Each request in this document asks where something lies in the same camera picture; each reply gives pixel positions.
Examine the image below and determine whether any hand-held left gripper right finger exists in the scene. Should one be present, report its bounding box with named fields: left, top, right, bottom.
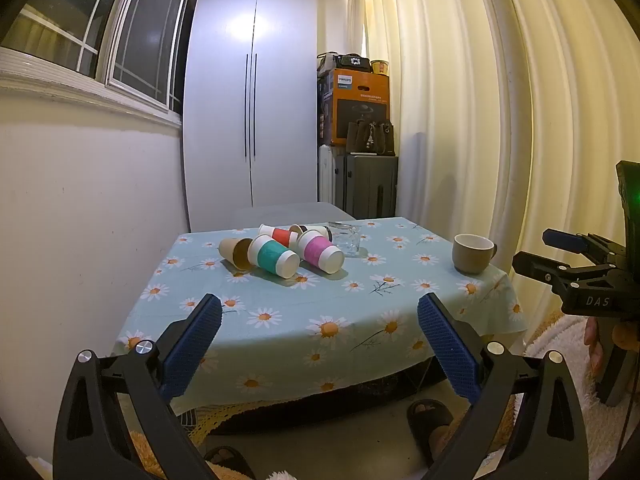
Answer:
left=417, top=292, right=591, bottom=480

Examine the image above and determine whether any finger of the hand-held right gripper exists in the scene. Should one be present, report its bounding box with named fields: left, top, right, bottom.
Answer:
left=512, top=251, right=603, bottom=292
left=542, top=228, right=627, bottom=264

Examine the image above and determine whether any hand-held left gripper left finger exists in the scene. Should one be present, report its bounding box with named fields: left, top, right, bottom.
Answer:
left=52, top=292, right=224, bottom=480

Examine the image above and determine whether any plain brown paper cup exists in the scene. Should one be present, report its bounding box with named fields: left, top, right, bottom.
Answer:
left=218, top=237, right=254, bottom=271

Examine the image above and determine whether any teal sleeve paper cup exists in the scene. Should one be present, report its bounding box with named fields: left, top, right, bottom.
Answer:
left=248, top=234, right=301, bottom=280

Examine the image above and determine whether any red sleeve paper cup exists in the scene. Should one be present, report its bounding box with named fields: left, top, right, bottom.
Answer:
left=258, top=224, right=299, bottom=249

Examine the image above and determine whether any pink sleeve paper cup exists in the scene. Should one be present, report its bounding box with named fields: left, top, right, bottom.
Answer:
left=296, top=230, right=345, bottom=275

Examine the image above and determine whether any dark sleeve paper cup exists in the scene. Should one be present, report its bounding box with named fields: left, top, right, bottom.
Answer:
left=289, top=224, right=334, bottom=244

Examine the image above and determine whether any person's right hand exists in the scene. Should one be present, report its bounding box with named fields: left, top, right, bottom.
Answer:
left=584, top=316, right=607, bottom=377

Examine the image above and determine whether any white fluffy rug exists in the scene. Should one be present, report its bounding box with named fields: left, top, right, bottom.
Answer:
left=521, top=310, right=640, bottom=480

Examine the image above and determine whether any grey-brown ceramic mug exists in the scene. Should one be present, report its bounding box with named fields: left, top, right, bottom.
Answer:
left=452, top=233, right=499, bottom=275

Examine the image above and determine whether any black slipper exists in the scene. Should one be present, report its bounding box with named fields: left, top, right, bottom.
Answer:
left=406, top=398, right=454, bottom=467
left=203, top=445, right=257, bottom=480

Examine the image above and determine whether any daisy print tablecloth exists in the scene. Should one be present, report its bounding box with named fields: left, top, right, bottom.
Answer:
left=112, top=216, right=529, bottom=411

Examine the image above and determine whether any clear glass tumbler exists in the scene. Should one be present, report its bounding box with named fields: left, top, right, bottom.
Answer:
left=327, top=221, right=362, bottom=256

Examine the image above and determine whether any cream curtain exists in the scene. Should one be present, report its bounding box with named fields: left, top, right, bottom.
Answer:
left=347, top=0, right=640, bottom=323

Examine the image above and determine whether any grey chair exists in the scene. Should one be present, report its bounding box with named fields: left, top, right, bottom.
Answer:
left=231, top=201, right=357, bottom=227

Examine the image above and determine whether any grey suitcase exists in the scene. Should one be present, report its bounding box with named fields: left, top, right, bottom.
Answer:
left=333, top=154, right=400, bottom=220

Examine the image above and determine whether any dark handbag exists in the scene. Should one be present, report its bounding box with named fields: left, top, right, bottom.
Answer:
left=346, top=119, right=396, bottom=157

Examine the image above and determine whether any white wardrobe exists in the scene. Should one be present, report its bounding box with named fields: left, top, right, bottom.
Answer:
left=182, top=0, right=321, bottom=234

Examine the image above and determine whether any orange appliance box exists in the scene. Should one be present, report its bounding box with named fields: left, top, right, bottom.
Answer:
left=330, top=68, right=392, bottom=147

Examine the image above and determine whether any dark printed box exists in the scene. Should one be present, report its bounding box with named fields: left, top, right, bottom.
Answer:
left=317, top=72, right=335, bottom=147

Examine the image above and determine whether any sliding window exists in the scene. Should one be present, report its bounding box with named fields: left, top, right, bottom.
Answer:
left=0, top=0, right=201, bottom=117

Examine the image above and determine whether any black camera bag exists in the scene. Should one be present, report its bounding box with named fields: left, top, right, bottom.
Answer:
left=336, top=53, right=372, bottom=74

